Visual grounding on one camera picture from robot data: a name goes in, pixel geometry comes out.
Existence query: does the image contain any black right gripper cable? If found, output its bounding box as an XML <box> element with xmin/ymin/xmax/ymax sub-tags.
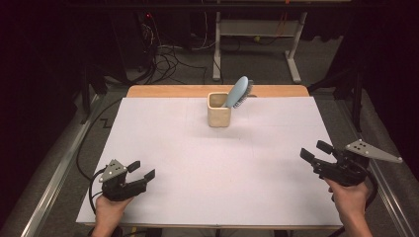
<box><xmin>327</xmin><ymin>164</ymin><xmax>379</xmax><ymax>237</ymax></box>

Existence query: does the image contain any tangle of floor cables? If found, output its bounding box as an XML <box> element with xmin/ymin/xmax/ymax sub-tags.
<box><xmin>141</xmin><ymin>13</ymin><xmax>209</xmax><ymax>85</ymax></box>

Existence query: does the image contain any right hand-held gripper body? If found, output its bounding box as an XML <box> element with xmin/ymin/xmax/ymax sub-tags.
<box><xmin>312</xmin><ymin>138</ymin><xmax>403</xmax><ymax>188</ymax></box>

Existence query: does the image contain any white table cover sheet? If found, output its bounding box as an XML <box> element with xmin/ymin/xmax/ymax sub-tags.
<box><xmin>76</xmin><ymin>96</ymin><xmax>344</xmax><ymax>228</ymax></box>

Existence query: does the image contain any light blue hairbrush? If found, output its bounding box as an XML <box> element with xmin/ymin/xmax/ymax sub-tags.
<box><xmin>223</xmin><ymin>75</ymin><xmax>255</xmax><ymax>110</ymax></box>

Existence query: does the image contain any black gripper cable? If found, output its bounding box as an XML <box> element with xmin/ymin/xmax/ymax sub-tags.
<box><xmin>327</xmin><ymin>164</ymin><xmax>379</xmax><ymax>237</ymax></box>
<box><xmin>88</xmin><ymin>167</ymin><xmax>108</xmax><ymax>215</ymax></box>

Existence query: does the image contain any orange cable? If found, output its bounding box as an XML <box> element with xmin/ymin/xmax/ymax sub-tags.
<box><xmin>278</xmin><ymin>12</ymin><xmax>289</xmax><ymax>36</ymax></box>

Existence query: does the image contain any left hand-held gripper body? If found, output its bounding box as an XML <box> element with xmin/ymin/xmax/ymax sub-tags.
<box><xmin>98</xmin><ymin>159</ymin><xmax>147</xmax><ymax>202</ymax></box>

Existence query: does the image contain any person's left hand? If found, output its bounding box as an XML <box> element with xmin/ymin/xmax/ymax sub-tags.
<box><xmin>94</xmin><ymin>195</ymin><xmax>134</xmax><ymax>231</ymax></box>

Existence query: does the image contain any long black floor cable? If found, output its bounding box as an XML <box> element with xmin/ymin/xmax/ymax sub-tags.
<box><xmin>76</xmin><ymin>98</ymin><xmax>123</xmax><ymax>182</ymax></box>

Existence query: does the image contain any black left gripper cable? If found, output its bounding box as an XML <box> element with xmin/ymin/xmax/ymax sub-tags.
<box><xmin>88</xmin><ymin>167</ymin><xmax>108</xmax><ymax>215</ymax></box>

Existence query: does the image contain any white metal stand frame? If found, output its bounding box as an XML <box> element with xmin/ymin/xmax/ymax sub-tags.
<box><xmin>211</xmin><ymin>11</ymin><xmax>309</xmax><ymax>84</ymax></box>

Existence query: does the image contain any person's right hand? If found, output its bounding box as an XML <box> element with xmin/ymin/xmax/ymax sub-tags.
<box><xmin>324</xmin><ymin>177</ymin><xmax>370</xmax><ymax>220</ymax></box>

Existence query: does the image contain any beige square cup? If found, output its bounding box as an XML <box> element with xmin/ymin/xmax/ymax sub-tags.
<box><xmin>207</xmin><ymin>92</ymin><xmax>232</xmax><ymax>128</ymax></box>

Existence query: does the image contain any dark metal stand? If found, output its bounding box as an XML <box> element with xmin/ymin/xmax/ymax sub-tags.
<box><xmin>80</xmin><ymin>62</ymin><xmax>110</xmax><ymax>124</ymax></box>
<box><xmin>307</xmin><ymin>65</ymin><xmax>364</xmax><ymax>132</ymax></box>

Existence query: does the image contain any aluminium floor rail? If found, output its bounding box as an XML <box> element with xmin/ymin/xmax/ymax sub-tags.
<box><xmin>339</xmin><ymin>98</ymin><xmax>419</xmax><ymax>237</ymax></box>
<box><xmin>19</xmin><ymin>95</ymin><xmax>100</xmax><ymax>237</ymax></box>

